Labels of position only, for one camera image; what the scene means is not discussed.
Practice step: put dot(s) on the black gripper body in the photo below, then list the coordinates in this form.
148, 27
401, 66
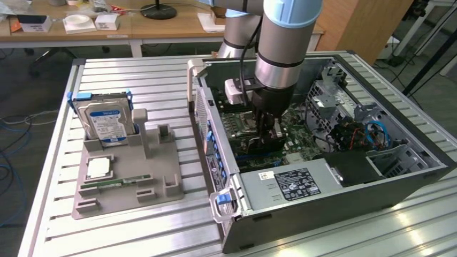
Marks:
273, 101

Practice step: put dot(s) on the black graphics card metal bracket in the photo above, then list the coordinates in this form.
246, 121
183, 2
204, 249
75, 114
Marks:
264, 146

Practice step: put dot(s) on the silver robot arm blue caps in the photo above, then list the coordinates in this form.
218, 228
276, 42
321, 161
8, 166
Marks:
285, 40

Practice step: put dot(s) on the CPU socket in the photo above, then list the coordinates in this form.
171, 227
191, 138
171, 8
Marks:
248, 123

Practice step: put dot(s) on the green motherboard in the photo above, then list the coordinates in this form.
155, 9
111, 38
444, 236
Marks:
303, 139

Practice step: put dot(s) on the silver chipset heatsink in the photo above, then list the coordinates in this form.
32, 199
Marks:
295, 158

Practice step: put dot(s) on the perforated metal drive cage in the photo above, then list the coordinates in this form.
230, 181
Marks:
328, 104

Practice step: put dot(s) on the grey power supply unit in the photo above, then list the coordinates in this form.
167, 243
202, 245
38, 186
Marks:
257, 192

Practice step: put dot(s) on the open black PC case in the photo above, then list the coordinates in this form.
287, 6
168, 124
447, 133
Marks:
321, 214

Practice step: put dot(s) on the metal disk bay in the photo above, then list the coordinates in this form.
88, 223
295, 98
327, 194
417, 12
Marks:
389, 160

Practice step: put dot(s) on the white paper booklet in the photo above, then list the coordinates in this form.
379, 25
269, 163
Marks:
211, 25

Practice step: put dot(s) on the wooden cabinet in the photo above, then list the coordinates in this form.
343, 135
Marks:
357, 26

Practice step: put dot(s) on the small cardboard box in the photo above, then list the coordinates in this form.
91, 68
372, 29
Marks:
218, 13

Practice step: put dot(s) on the wooden desk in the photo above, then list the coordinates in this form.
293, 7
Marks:
171, 29

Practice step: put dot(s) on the hard disk in blue caddy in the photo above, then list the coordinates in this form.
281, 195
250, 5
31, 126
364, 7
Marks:
106, 123

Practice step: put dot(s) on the black round lamp base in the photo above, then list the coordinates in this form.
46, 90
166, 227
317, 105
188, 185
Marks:
159, 13

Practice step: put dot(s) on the green RAM stick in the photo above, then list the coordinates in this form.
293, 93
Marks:
114, 182

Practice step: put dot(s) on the grey parts rack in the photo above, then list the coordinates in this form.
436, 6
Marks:
122, 192

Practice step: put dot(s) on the silver CPU chip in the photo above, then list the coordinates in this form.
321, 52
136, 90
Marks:
99, 168

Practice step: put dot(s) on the plain white box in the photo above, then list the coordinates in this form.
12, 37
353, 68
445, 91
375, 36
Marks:
107, 22

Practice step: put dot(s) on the white square round holder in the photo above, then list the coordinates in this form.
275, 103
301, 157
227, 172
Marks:
79, 25

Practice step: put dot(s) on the black office chair base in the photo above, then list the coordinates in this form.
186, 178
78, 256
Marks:
44, 54

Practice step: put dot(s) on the white box black lid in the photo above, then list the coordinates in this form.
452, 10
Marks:
34, 25

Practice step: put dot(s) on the clear plastic bag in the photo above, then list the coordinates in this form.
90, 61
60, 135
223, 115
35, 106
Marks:
14, 8

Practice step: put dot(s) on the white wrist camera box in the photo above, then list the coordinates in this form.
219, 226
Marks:
234, 92

